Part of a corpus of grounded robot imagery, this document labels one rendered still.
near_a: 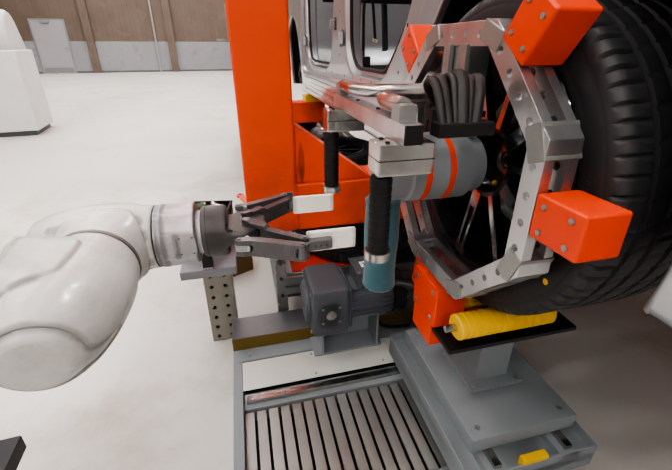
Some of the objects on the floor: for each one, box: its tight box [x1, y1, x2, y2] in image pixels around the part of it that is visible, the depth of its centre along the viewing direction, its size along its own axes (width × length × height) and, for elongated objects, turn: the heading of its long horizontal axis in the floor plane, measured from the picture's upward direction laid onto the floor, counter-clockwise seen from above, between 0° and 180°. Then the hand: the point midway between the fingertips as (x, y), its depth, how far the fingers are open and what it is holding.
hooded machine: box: [0, 9, 53, 137], centre depth 495 cm, size 77×71×150 cm
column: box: [203, 274, 238, 341], centre depth 149 cm, size 10×10×42 cm
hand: (336, 218), depth 60 cm, fingers open, 13 cm apart
